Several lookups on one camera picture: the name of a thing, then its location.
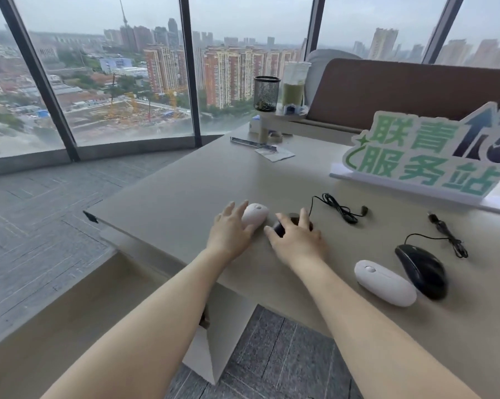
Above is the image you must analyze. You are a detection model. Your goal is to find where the person's left hand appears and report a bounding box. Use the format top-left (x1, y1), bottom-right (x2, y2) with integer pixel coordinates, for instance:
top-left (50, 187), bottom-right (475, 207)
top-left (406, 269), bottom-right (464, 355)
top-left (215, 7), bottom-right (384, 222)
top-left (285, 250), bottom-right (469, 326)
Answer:
top-left (206, 200), bottom-right (257, 262)

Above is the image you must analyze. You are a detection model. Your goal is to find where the clear ruler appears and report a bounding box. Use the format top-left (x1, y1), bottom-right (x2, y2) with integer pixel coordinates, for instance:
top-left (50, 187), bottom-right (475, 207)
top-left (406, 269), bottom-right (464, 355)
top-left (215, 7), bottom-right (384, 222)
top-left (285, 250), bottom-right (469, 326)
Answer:
top-left (230, 136), bottom-right (272, 148)

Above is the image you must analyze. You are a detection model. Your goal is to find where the white desk leg panel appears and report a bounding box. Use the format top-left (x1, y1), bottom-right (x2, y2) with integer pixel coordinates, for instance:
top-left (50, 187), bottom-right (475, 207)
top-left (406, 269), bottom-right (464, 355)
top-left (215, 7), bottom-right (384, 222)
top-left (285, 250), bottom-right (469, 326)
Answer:
top-left (182, 282), bottom-right (260, 386)

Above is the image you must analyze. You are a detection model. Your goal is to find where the person's left forearm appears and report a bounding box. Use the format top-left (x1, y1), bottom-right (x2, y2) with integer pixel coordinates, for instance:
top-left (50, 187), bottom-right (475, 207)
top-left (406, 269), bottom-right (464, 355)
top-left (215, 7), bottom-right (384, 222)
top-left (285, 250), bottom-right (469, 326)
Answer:
top-left (41, 247), bottom-right (235, 399)

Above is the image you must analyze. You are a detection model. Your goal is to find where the dark window frame post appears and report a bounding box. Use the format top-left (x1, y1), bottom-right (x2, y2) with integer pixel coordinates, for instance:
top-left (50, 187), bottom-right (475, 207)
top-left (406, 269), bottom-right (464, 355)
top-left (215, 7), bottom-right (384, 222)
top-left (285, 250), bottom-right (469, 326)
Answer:
top-left (302, 0), bottom-right (327, 62)
top-left (179, 0), bottom-right (203, 148)
top-left (0, 0), bottom-right (81, 162)
top-left (422, 0), bottom-right (466, 65)

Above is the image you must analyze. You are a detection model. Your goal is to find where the brown desk partition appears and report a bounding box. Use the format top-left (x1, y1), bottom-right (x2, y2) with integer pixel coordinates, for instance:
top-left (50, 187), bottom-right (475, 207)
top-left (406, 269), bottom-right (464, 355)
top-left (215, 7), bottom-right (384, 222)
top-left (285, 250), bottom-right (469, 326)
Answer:
top-left (306, 58), bottom-right (500, 134)

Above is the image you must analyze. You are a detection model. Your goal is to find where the plastic cup with green drink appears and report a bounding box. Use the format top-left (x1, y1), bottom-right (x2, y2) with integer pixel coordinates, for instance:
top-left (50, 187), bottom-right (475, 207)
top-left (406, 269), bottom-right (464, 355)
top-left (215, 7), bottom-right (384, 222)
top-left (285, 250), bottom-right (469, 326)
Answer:
top-left (281, 61), bottom-right (311, 109)

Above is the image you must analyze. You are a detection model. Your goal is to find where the black wired mouse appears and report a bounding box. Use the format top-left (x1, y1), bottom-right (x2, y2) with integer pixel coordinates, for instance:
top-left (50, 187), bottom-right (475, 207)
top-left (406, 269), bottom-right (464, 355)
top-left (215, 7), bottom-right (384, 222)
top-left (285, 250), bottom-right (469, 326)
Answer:
top-left (273, 193), bottom-right (369, 240)
top-left (395, 212), bottom-right (469, 301)

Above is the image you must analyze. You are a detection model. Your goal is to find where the green and white cutout sign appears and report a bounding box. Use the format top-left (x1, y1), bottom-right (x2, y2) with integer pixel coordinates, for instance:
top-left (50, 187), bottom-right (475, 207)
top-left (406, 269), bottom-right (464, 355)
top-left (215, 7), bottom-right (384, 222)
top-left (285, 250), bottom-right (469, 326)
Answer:
top-left (329, 101), bottom-right (500, 217)

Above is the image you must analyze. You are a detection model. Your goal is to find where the white paper packet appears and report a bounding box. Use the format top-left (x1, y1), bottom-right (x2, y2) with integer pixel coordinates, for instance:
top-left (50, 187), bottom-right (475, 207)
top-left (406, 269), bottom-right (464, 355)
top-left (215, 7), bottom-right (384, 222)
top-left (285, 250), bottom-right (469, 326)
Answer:
top-left (254, 145), bottom-right (296, 163)

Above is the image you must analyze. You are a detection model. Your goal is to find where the white wireless mouse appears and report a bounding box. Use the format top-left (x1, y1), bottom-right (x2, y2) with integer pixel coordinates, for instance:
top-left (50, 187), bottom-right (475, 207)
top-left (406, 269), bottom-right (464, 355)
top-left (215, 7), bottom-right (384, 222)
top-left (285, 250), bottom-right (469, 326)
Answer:
top-left (354, 260), bottom-right (418, 308)
top-left (241, 203), bottom-right (270, 236)

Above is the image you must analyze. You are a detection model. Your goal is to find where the black mesh pen holder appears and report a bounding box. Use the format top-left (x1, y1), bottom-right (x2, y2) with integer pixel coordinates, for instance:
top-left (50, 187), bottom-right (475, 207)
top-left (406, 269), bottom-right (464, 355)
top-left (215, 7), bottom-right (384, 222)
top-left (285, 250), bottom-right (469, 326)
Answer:
top-left (253, 76), bottom-right (281, 113)

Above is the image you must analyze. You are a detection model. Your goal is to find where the person's right hand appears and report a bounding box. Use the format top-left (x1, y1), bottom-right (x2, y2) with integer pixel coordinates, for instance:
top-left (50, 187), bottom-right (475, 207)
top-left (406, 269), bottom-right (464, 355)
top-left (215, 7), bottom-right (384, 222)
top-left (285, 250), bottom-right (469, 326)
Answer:
top-left (263, 208), bottom-right (329, 280)

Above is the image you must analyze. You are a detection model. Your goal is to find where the grey chair back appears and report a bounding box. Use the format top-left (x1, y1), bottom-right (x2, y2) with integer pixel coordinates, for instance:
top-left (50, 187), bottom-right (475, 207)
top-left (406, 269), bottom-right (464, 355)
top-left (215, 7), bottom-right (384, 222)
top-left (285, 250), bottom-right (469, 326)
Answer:
top-left (304, 49), bottom-right (364, 109)

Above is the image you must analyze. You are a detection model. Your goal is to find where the person's right forearm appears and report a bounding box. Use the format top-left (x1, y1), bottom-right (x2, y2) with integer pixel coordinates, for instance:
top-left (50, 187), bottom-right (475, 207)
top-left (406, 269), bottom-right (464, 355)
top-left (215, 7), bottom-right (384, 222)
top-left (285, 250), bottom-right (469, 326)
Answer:
top-left (293, 262), bottom-right (482, 399)

